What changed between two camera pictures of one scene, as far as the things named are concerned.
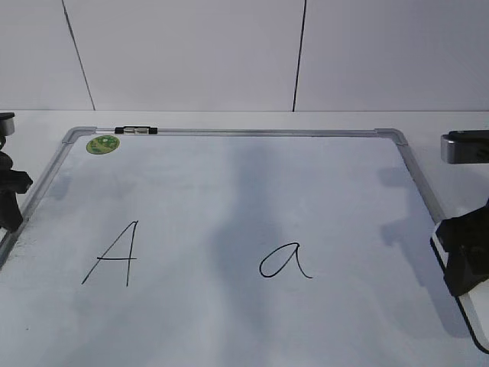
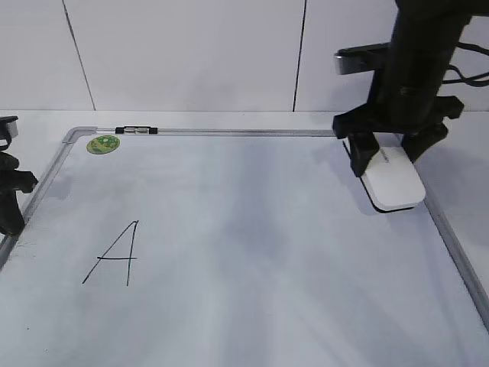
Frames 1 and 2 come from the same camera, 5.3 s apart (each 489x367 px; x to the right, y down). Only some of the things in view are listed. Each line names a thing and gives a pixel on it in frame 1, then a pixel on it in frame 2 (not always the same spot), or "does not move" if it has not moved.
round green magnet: (102, 144) does not move
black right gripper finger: (466, 241) -> (363, 148)
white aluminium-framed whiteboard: (233, 247) does not move
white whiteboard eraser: (474, 303) -> (391, 180)
